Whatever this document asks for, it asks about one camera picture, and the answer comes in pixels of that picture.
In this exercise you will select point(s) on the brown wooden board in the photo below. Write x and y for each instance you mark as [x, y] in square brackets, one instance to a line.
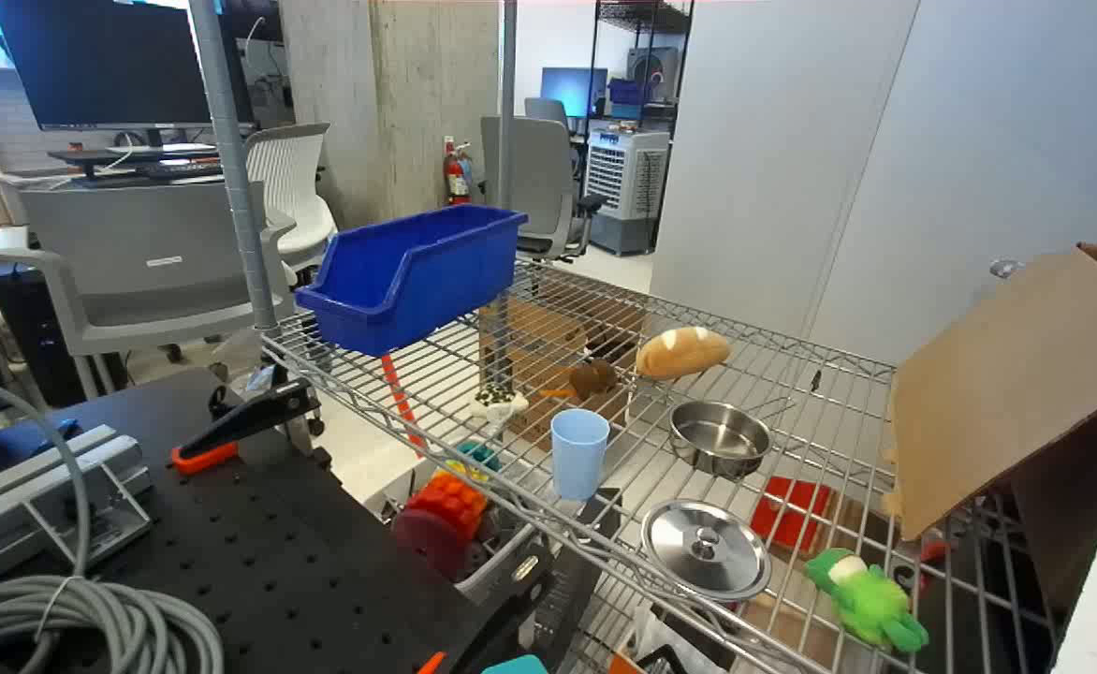
[549, 338]

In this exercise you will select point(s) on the aluminium extrusion rail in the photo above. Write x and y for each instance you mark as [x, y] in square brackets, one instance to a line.
[35, 493]

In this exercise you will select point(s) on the green frog toy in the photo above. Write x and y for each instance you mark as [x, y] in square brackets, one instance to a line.
[871, 599]

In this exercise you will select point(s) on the orange plastic stick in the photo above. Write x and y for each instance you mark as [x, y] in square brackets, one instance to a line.
[398, 399]

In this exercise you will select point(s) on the small lit blue monitor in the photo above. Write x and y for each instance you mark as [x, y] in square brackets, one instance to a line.
[571, 90]

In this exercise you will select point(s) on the large black monitor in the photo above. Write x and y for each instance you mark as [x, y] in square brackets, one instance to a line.
[102, 62]

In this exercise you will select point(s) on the white office chair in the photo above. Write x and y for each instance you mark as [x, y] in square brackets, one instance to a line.
[289, 180]

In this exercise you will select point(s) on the small brown round toy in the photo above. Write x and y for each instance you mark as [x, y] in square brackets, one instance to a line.
[591, 379]

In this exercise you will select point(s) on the grey metal shelf pole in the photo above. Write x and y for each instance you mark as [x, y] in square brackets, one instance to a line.
[233, 163]

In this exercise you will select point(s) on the teal plastic object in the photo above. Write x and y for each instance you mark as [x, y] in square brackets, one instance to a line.
[518, 665]

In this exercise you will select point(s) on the large steel bowl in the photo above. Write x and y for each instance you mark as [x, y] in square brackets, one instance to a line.
[705, 547]

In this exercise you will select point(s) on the white floor appliance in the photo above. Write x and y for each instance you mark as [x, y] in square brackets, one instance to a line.
[628, 180]

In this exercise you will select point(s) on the red square toy piece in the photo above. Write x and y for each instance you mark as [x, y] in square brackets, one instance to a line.
[791, 514]

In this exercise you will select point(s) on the toy bread loaf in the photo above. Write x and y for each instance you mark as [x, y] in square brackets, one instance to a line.
[684, 352]

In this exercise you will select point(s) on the red fire extinguisher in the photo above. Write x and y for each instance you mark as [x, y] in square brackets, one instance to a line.
[458, 173]

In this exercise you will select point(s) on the small steel pot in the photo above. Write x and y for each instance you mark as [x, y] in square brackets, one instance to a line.
[719, 436]

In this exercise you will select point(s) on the blue plastic storage bin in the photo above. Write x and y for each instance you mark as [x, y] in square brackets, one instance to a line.
[408, 266]

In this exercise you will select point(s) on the black storage rack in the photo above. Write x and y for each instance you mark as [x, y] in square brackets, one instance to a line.
[645, 37]

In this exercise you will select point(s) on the grey office chair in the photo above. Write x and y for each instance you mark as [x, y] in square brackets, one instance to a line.
[147, 262]

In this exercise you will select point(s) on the maroon round toy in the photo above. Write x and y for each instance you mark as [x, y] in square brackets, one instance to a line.
[427, 544]

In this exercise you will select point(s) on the light blue plastic cup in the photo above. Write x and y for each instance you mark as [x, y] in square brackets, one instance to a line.
[578, 449]

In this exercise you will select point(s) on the orange studded toy block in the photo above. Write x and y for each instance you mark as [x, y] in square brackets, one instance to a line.
[449, 499]

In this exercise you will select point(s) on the brown cardboard box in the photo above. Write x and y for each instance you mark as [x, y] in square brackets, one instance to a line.
[1008, 376]

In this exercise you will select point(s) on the teal toy piece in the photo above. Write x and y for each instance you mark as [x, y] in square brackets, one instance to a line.
[477, 454]

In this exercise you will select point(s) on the grey high-back chair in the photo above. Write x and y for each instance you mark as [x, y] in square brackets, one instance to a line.
[528, 171]

